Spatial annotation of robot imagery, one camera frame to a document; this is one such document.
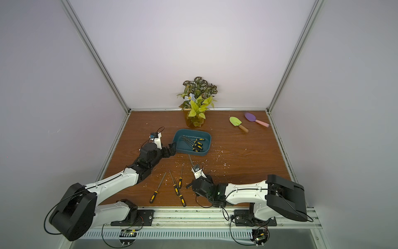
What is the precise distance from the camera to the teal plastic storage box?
38.1 inches

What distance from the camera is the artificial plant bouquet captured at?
0.96 m

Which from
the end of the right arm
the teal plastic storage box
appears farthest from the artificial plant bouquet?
the end of the right arm

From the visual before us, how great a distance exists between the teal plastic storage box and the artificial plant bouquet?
16 centimetres

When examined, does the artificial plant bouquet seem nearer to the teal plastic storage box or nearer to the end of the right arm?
the teal plastic storage box
